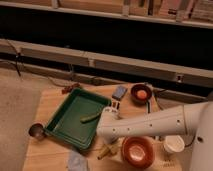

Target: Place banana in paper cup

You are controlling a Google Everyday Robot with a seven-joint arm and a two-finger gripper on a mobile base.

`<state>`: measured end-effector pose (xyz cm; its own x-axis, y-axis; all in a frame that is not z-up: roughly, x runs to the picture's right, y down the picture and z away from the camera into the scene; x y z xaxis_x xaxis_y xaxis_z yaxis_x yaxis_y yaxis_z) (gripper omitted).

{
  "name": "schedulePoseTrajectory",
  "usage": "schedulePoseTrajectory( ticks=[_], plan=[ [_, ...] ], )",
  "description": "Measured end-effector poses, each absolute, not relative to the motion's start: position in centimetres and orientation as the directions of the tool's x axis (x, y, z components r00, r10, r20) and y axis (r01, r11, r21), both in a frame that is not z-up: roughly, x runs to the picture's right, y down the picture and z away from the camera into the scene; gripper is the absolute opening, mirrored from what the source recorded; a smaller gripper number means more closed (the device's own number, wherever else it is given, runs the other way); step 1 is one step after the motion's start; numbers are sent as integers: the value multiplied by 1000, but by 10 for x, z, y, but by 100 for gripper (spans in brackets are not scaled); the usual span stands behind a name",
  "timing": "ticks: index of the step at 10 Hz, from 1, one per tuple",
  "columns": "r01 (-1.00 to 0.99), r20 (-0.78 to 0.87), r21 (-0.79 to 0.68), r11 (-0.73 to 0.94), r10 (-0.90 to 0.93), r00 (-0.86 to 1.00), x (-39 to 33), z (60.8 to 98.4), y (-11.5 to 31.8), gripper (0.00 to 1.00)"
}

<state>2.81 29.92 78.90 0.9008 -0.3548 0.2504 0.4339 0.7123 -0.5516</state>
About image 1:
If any yellow banana toy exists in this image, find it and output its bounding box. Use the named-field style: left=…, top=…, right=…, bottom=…
left=97, top=144, right=118, bottom=160

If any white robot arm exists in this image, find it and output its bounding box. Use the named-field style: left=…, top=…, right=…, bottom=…
left=96, top=101, right=213, bottom=171

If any white paper cup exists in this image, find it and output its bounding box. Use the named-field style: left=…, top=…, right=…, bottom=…
left=163, top=135, right=185, bottom=154

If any blue sponge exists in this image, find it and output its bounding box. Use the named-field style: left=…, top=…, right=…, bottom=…
left=112, top=86, right=127, bottom=101

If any striped brown block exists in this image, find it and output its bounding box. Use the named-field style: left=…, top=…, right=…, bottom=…
left=111, top=101, right=120, bottom=109

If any red brown toy object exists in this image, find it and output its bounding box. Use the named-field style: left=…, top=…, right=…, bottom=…
left=61, top=83, right=80, bottom=94

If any orange fruit toy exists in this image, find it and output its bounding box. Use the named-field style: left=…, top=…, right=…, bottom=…
left=137, top=90, right=147, bottom=100

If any green cucumber toy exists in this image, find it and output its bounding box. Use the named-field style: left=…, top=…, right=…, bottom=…
left=80, top=112, right=101, bottom=123

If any large orange bowl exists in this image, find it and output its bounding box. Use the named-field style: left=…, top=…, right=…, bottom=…
left=121, top=137, right=155, bottom=169

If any grey blue cloth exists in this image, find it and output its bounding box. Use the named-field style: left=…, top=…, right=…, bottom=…
left=67, top=151, right=89, bottom=171

